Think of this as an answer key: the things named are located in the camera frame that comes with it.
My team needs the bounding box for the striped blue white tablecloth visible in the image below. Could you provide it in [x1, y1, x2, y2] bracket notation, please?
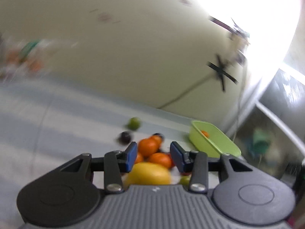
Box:
[0, 76, 249, 229]

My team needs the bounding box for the dark purple plum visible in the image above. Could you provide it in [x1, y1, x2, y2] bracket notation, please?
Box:
[118, 131, 132, 145]

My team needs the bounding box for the grey cable on wall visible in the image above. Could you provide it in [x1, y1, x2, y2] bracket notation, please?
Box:
[158, 72, 216, 110]

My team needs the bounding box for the white power strip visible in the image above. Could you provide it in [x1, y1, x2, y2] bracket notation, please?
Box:
[230, 19, 250, 66]

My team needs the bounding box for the large yellow lemon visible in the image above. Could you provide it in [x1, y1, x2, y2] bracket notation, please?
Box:
[124, 162, 171, 187]

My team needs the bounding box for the window frame with glass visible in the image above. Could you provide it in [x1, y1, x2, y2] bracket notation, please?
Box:
[228, 65, 304, 186]

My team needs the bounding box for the green plastic basket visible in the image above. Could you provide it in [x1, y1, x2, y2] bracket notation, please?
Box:
[189, 120, 241, 158]

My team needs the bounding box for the green lime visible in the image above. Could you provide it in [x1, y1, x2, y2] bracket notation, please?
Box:
[127, 117, 141, 131]

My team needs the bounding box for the orange mandarin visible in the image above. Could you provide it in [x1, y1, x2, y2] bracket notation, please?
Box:
[137, 138, 160, 158]
[147, 152, 172, 169]

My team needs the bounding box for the black tape cross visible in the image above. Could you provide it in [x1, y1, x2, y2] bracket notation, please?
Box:
[207, 54, 238, 93]

